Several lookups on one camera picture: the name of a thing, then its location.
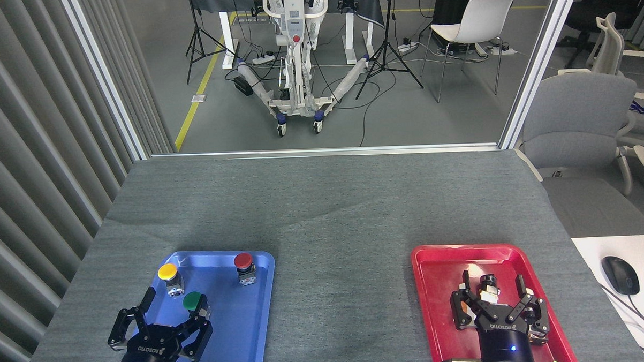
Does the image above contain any red push button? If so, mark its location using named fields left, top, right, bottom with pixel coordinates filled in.
left=233, top=252, right=257, bottom=287

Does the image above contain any white table leg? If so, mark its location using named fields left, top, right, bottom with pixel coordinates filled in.
left=218, top=10, right=241, bottom=70
left=342, top=10, right=376, bottom=64

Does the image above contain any black tripod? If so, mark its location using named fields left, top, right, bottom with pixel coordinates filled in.
left=352, top=0, right=425, bottom=101
left=184, top=0, right=240, bottom=85

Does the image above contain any black office chair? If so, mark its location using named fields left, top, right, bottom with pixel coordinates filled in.
left=554, top=0, right=644, bottom=70

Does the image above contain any white stand on wheels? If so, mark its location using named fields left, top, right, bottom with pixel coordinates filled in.
left=234, top=0, right=373, bottom=139

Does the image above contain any black computer mouse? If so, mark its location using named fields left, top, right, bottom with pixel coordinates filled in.
left=601, top=254, right=641, bottom=297

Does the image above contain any grey office chair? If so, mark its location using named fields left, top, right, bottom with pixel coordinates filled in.
left=513, top=71, right=644, bottom=240

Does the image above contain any black power adapter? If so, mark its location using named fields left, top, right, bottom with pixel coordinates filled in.
left=233, top=74, right=255, bottom=97

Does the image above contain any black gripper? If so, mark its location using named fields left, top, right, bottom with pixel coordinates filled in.
left=450, top=267, right=552, bottom=362
left=105, top=285, right=215, bottom=362

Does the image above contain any white office chair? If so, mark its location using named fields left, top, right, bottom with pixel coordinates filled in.
left=556, top=12, right=644, bottom=206

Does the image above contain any red plastic tray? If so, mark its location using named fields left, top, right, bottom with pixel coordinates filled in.
left=411, top=240, right=579, bottom=362

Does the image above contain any white plastic chair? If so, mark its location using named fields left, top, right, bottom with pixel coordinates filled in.
left=418, top=0, right=518, bottom=104

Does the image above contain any blue plastic tray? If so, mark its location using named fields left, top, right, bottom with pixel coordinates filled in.
left=112, top=248, right=279, bottom=362

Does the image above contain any green push button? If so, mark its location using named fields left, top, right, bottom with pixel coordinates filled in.
left=182, top=291, right=212, bottom=322

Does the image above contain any yellow push button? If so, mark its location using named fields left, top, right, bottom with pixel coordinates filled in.
left=158, top=262, right=185, bottom=298

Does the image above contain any silver post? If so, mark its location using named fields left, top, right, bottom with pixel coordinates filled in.
left=493, top=0, right=589, bottom=150
left=61, top=0, right=151, bottom=164

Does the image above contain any black selector switch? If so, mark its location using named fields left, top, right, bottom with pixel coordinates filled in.
left=478, top=274, right=503, bottom=305

